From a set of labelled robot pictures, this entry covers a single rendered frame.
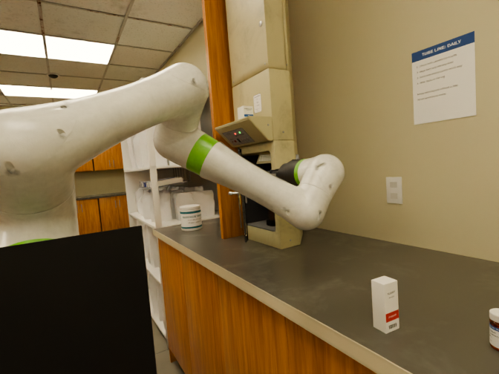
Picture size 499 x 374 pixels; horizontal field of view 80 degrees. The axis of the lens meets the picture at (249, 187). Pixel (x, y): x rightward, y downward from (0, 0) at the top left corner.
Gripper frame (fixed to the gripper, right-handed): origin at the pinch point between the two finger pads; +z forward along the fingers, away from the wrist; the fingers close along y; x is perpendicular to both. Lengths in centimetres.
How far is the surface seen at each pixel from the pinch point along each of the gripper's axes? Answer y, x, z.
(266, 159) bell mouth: -14.0, -6.0, 14.9
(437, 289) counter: -18, 33, -56
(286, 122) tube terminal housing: -18.6, -21.6, 5.1
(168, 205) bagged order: -3, 23, 141
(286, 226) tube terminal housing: -15.6, 23.8, 5.0
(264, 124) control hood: -7.1, -20.4, 4.9
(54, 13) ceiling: 62, -137, 192
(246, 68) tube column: -11, -49, 22
